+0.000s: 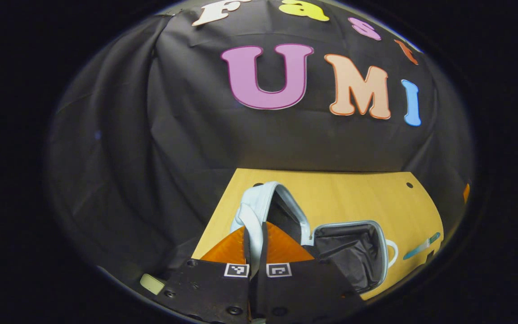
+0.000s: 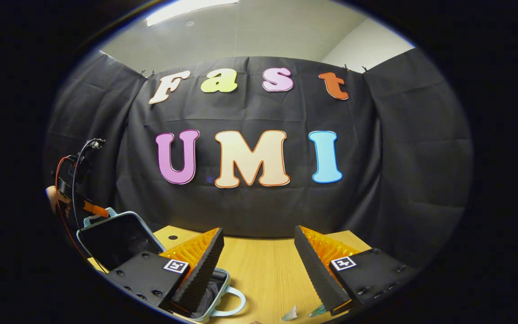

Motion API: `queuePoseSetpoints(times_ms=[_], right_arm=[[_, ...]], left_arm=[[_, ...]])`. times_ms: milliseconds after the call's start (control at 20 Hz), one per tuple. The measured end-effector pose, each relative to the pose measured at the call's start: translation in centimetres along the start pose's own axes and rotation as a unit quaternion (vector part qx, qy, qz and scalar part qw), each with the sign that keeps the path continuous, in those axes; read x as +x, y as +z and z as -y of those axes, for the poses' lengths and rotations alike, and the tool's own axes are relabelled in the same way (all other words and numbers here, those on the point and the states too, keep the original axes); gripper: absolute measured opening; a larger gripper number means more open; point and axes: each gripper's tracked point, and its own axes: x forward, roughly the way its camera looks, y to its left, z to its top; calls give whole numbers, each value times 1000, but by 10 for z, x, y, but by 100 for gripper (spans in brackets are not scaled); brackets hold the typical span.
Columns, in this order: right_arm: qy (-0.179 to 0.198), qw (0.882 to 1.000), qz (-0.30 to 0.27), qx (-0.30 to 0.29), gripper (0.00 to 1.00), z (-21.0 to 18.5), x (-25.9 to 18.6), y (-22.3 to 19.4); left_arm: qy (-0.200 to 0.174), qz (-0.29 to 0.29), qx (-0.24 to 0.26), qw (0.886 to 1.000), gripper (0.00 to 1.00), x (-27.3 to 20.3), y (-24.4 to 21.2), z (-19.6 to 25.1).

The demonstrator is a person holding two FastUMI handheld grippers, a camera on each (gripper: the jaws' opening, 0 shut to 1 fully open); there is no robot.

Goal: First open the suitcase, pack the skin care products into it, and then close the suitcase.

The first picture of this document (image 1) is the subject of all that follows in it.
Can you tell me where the black backdrop cloth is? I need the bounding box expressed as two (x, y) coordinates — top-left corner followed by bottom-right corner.
(45, 0), (475, 293)

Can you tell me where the light blue small suitcase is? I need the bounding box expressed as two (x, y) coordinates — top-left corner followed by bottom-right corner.
(230, 181), (398, 295)

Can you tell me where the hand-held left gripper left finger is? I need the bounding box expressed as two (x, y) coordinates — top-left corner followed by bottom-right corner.
(155, 225), (253, 324)

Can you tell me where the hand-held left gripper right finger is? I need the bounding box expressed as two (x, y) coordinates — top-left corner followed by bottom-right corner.
(252, 221), (367, 324)

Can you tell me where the blue squeeze tube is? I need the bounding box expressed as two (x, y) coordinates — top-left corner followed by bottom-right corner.
(403, 232), (442, 261)

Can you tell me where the pale cream rounded block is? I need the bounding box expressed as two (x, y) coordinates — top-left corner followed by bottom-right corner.
(140, 273), (166, 296)

